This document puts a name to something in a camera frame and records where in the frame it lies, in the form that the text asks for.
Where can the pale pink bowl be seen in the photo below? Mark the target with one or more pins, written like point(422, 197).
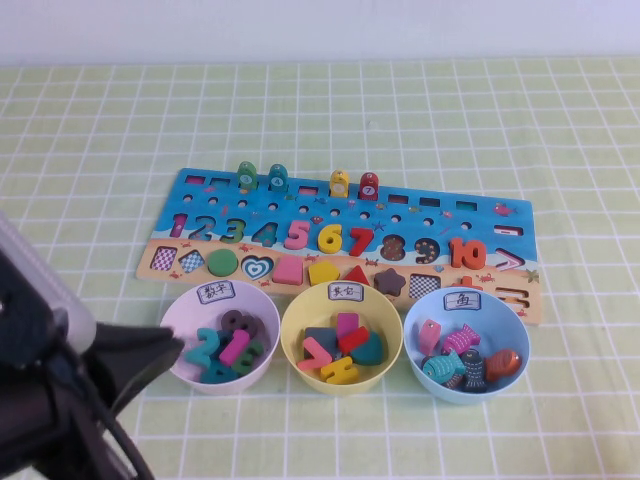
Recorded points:
point(172, 325)

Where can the green round shape piece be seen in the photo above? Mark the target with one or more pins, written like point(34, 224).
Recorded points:
point(222, 262)

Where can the green fish piece number three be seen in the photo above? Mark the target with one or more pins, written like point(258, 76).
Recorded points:
point(246, 177)

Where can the teal heart shape piece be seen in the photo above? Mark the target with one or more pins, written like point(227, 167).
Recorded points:
point(371, 350)

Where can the brown star shape piece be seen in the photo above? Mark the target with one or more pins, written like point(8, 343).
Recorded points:
point(390, 281)

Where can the grey blue square piece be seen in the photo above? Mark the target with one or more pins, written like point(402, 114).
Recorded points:
point(319, 337)

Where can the teal fish piece number two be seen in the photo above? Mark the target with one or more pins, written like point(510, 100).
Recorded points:
point(442, 367)

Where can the orange fish piece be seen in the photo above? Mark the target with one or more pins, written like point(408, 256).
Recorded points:
point(502, 365)

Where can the orange number ten piece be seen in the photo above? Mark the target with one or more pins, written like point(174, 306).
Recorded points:
point(467, 253)

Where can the magenta fish piece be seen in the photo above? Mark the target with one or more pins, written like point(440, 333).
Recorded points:
point(461, 340)

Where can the magenta number one piece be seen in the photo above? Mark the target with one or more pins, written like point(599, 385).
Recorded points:
point(234, 349)

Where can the red slanted shape piece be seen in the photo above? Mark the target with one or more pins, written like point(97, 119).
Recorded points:
point(355, 340)

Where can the magenta rectangle shape piece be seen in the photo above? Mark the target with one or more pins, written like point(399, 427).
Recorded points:
point(348, 322)

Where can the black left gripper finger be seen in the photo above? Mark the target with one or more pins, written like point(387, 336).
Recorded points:
point(135, 334)
point(145, 367)

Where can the yellow fish piece number six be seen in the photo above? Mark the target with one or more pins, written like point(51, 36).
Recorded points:
point(339, 185)

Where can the brown fish piece number eight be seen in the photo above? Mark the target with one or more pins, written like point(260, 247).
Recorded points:
point(453, 382)

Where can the light blue bowl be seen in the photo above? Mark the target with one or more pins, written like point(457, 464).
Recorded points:
point(515, 330)

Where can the pink greater-than sign piece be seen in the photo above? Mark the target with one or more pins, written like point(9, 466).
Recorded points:
point(315, 357)

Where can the red fish piece number seven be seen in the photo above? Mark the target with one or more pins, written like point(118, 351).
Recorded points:
point(368, 187)

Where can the black fish piece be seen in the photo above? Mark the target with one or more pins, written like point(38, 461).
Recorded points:
point(473, 372)

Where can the pink fish piece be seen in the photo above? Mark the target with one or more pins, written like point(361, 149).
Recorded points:
point(430, 336)

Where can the green checked tablecloth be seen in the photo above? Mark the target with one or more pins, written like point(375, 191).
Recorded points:
point(450, 125)

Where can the pink number five piece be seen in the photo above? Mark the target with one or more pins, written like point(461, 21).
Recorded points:
point(298, 235)

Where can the dark teal number piece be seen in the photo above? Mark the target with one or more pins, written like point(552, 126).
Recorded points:
point(217, 374)

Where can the pale yellow bowl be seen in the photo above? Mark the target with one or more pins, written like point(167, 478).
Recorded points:
point(292, 325)

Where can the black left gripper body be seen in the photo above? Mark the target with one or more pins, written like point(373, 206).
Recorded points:
point(35, 340)

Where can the blue wooden puzzle board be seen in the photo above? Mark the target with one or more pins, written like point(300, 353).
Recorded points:
point(340, 212)

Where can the teal fish piece number four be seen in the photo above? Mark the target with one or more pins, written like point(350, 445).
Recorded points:
point(278, 180)

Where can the yellow pentagon shape piece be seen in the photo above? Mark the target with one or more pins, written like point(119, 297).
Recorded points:
point(322, 273)

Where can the orange plus sign piece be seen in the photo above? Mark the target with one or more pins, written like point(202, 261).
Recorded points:
point(466, 284)

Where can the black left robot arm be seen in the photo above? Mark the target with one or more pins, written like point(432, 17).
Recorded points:
point(40, 430)

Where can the red triangle shape piece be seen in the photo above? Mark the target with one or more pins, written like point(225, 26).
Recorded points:
point(357, 277)

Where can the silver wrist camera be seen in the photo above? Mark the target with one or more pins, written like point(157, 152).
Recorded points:
point(60, 295)

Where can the pink square shape piece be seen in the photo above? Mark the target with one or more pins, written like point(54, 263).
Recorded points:
point(288, 271)

